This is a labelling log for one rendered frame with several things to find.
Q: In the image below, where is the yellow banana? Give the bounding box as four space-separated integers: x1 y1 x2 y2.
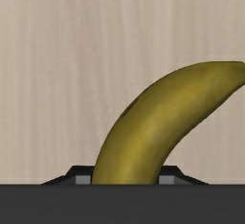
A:
91 60 245 186

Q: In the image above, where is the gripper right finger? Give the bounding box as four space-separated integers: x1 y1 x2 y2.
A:
157 165 210 186

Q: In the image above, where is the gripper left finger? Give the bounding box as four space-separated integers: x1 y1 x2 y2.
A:
41 165 96 186

